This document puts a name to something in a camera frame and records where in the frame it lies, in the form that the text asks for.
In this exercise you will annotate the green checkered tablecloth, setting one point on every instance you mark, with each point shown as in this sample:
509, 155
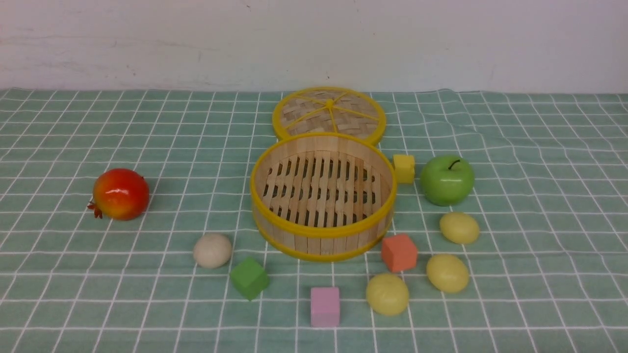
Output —
547, 275

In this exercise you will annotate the green cube block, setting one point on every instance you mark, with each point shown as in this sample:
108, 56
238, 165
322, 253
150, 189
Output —
249, 278

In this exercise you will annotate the pink cube block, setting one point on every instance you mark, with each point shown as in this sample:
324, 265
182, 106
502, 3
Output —
324, 307

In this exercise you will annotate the orange cube block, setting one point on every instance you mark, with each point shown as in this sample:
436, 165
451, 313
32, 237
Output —
399, 253

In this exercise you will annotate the white bun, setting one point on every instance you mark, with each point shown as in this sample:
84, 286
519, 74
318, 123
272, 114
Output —
212, 250

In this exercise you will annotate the yellow cube block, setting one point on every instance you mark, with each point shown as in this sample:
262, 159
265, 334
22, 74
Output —
404, 168

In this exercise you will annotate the green apple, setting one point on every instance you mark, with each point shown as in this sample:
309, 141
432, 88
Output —
447, 179

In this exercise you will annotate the red pomegranate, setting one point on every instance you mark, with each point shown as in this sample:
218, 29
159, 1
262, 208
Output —
121, 194

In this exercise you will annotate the woven bamboo steamer lid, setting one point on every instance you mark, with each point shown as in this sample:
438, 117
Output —
330, 109

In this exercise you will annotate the bamboo steamer tray yellow rims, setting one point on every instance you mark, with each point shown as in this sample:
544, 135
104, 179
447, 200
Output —
323, 196

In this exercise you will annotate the yellow bun front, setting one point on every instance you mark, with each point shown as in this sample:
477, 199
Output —
387, 294

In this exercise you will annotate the yellow bun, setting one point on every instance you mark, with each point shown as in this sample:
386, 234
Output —
447, 273
387, 294
459, 228

